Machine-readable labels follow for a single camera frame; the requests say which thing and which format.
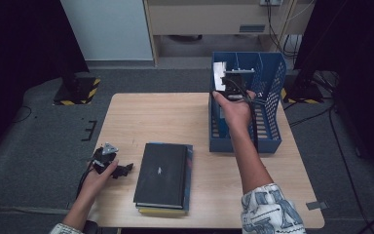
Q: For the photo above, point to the beige wooden desk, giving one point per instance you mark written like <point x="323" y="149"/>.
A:
<point x="201" y="19"/>

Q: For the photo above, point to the blue plastic file rack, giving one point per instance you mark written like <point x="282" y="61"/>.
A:
<point x="220" y="148"/>

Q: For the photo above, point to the yellow book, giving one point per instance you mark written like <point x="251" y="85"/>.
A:
<point x="162" y="211"/>

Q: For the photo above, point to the white power strip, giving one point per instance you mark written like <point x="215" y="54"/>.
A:
<point x="271" y="2"/>

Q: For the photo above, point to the black stand base yellow stripes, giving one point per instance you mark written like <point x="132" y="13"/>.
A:
<point x="305" y="92"/>
<point x="78" y="92"/>

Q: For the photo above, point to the black book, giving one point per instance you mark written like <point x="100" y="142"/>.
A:
<point x="160" y="175"/>

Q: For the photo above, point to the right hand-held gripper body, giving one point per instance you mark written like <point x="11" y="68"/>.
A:
<point x="235" y="86"/>

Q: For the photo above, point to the black curtain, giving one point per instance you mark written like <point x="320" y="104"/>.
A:
<point x="363" y="48"/>
<point x="19" y="48"/>

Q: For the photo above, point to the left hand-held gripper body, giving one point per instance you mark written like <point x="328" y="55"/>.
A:
<point x="103" y="161"/>

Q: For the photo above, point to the person's right hand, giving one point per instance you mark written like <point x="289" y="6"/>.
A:
<point x="238" y="113"/>

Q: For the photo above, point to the person's left hand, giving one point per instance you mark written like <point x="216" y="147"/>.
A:
<point x="95" y="183"/>

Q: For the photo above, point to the white cabinet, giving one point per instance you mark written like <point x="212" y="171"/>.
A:
<point x="110" y="29"/>

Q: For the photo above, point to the blue book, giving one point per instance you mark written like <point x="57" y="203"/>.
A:
<point x="219" y="74"/>

